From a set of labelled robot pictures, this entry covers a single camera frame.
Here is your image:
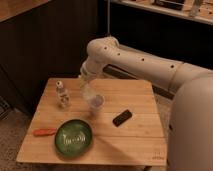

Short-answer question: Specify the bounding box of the ceramic cup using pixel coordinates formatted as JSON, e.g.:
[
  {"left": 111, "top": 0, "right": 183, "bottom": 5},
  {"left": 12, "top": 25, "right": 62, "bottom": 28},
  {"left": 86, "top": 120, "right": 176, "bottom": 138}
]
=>
[{"left": 89, "top": 95, "right": 105, "bottom": 115}]

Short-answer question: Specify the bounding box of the metal shelf unit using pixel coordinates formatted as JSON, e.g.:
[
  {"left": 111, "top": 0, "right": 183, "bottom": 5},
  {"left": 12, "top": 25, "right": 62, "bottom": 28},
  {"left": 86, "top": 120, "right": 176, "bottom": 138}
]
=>
[{"left": 96, "top": 0, "right": 213, "bottom": 98}]

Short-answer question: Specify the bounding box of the green plate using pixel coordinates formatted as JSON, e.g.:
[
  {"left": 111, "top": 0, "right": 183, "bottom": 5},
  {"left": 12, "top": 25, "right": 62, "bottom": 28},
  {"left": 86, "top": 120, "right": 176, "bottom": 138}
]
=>
[{"left": 54, "top": 119, "right": 93, "bottom": 158}]

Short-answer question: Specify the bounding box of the black rectangular sponge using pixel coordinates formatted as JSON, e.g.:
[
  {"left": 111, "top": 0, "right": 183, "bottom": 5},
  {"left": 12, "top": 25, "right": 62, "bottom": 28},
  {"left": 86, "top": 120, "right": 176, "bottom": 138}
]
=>
[{"left": 113, "top": 110, "right": 132, "bottom": 127}]

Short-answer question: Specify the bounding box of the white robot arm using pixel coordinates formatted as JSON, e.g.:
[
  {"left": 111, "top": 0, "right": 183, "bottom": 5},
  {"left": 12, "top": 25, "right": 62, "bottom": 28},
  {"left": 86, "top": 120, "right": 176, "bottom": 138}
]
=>
[{"left": 80, "top": 37, "right": 213, "bottom": 102}]

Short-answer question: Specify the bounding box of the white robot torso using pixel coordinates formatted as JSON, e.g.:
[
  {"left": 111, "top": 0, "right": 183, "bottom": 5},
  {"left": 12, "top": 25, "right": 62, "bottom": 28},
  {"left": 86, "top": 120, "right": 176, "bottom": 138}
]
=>
[{"left": 166, "top": 76, "right": 213, "bottom": 171}]

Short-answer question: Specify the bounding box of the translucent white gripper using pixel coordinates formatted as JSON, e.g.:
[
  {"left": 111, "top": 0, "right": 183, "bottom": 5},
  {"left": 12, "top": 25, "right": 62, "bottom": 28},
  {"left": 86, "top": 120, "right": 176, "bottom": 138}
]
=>
[{"left": 78, "top": 76, "right": 96, "bottom": 104}]

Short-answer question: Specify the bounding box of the wooden table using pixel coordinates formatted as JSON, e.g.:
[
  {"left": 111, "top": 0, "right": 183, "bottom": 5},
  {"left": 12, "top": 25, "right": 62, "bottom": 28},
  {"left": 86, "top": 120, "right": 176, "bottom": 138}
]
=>
[{"left": 16, "top": 78, "right": 167, "bottom": 166}]

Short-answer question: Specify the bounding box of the clear plastic bottle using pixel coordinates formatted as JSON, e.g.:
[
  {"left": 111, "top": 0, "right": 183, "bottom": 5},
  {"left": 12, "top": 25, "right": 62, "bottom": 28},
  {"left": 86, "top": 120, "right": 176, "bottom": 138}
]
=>
[{"left": 56, "top": 81, "right": 70, "bottom": 108}]

